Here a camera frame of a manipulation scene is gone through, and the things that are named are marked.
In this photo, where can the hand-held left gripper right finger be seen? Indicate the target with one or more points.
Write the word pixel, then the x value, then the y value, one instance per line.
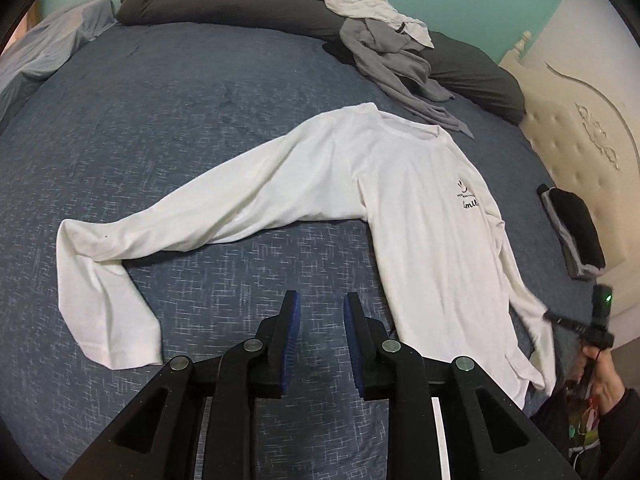
pixel 356 350

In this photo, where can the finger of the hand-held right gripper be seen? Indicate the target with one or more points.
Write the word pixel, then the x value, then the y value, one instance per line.
pixel 562 321

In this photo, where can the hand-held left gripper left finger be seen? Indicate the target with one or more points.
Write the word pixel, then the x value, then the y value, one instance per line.
pixel 290 345

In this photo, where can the white long-sleeve shirt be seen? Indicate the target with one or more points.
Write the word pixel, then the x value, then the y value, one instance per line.
pixel 425 220

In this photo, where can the person's right forearm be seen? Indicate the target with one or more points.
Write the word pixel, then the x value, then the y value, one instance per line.
pixel 625 420

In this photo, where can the person's right hand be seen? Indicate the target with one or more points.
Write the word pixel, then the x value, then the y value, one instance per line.
pixel 607 385

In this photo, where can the folded black and grey garment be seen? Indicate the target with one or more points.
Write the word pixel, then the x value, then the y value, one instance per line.
pixel 580 225

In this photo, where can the person's dark clothing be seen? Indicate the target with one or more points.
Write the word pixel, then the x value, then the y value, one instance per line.
pixel 550 425

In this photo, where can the cream tufted headboard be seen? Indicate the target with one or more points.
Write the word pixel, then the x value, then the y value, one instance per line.
pixel 565 135

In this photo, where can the white shirt with black trim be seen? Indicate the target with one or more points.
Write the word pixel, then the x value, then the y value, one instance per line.
pixel 365 7

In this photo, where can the light grey duvet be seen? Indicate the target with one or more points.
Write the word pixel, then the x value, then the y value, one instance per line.
pixel 50 40

